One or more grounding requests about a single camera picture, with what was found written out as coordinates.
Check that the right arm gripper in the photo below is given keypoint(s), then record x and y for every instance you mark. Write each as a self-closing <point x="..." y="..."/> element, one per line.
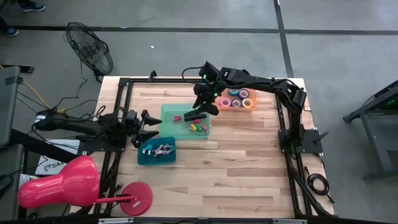
<point x="205" y="95"/>

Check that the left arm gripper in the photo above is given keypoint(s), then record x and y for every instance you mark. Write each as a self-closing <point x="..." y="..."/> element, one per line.
<point x="133" y="123"/>

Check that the black stapler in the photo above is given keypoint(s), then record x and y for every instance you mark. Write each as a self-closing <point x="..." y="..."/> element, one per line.
<point x="195" y="118"/>

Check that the pink tape roll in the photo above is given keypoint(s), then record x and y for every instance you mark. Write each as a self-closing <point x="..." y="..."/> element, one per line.
<point x="222" y="102"/>

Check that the green mini stapler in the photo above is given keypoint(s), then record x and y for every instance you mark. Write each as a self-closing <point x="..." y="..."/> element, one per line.
<point x="199" y="128"/>

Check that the yellow mini stapler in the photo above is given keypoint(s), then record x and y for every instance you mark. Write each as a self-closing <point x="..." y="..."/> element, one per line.
<point x="193" y="127"/>

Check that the dark blue tape roll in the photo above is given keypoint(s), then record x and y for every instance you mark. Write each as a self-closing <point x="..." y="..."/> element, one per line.
<point x="233" y="103"/>

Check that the light blue tape roll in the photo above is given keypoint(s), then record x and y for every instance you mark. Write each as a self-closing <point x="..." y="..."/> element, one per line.
<point x="230" y="92"/>

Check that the purple tape roll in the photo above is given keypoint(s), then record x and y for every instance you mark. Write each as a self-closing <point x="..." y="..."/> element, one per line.
<point x="240" y="94"/>

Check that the yellow tape roll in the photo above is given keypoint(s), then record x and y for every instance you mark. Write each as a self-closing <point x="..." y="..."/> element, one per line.
<point x="243" y="103"/>

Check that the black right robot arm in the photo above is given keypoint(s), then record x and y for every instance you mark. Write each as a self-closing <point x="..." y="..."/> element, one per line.
<point x="264" y="84"/>

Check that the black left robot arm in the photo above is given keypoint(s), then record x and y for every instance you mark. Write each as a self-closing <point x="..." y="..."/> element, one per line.
<point x="77" y="126"/>

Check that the light green translucent bin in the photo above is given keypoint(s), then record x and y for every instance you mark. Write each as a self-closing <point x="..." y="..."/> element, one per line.
<point x="172" y="132"/>

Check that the dark teal plastic bin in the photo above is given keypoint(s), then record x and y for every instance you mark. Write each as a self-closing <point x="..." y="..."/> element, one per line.
<point x="149" y="161"/>

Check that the orange translucent plastic bin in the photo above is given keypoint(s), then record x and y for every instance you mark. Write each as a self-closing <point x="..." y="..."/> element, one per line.
<point x="254" y="104"/>

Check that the black table clamp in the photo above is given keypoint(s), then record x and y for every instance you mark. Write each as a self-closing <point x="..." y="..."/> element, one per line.
<point x="152" y="75"/>

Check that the black floor fan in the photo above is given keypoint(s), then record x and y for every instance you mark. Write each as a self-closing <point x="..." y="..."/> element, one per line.
<point x="90" y="49"/>

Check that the white printed box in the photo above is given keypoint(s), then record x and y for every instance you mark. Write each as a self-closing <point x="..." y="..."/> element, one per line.
<point x="51" y="160"/>

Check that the pink desk lamp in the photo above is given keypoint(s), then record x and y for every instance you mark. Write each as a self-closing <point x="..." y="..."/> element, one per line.
<point x="62" y="186"/>

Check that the black diagonal bar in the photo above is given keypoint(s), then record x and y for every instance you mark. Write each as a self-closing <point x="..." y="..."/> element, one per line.
<point x="34" y="143"/>

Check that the grey metal cabinet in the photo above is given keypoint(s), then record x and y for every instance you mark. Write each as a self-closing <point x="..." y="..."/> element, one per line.
<point x="7" y="105"/>

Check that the person's blue shoe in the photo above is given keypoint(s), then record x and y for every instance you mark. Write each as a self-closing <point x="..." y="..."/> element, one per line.
<point x="12" y="32"/>
<point x="34" y="7"/>

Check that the black side table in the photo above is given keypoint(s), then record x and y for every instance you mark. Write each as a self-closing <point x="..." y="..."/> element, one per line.
<point x="373" y="130"/>

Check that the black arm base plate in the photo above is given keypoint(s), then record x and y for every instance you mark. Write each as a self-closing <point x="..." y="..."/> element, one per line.
<point x="312" y="144"/>
<point x="102" y="148"/>

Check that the black metal table frame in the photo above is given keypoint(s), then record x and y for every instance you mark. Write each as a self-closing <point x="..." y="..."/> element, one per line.
<point x="293" y="186"/>

